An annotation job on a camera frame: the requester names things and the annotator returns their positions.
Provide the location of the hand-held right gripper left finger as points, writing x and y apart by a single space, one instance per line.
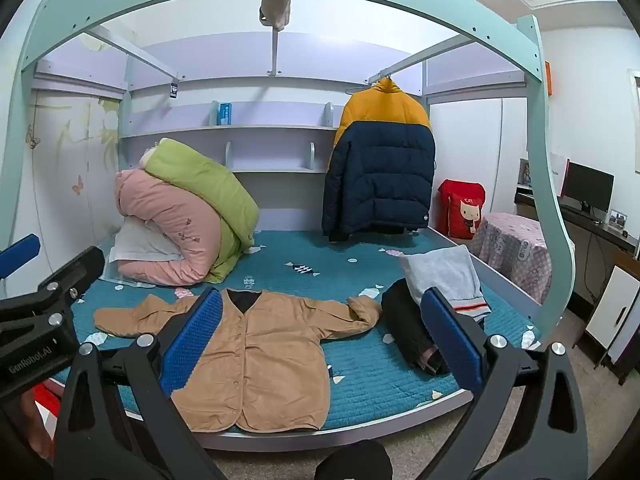
192 340

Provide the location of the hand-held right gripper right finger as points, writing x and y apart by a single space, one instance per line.
450 340

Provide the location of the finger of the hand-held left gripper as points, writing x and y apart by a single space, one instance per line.
75 272
17 255

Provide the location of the tan jacket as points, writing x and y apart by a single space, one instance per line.
270 350

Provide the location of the black folded clothes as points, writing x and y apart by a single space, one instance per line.
405 320

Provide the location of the grey folded clothes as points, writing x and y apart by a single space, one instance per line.
445 270

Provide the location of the person's left hand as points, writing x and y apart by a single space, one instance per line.
36 425

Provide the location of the white pillow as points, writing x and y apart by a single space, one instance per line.
135 245

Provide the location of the pink quilt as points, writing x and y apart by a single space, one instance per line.
170 230

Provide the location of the white butterfly print wardrobe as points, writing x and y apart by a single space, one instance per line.
65 160

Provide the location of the pink patterned covered table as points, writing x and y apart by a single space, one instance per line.
510 250

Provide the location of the red cartoon print bag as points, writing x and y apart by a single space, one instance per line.
460 210

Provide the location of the green quilt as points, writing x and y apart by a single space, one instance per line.
210 185

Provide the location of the white cabinet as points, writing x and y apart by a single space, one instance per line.
610 310

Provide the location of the yellow and navy puffer jacket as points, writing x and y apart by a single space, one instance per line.
380 175

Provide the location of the dark desk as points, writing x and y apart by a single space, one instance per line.
600 227

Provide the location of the small black tag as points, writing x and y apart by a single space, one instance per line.
174 91

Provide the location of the black computer monitor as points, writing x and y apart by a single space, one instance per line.
587 185

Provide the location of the small blue box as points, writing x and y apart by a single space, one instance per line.
226 114

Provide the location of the grey hanging cloth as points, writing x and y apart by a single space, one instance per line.
275 10

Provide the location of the lilac wall shelf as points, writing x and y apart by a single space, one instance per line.
225 132

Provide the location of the small photo frame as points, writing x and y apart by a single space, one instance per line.
617 217

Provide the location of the orange wall sign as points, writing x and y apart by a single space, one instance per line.
548 77

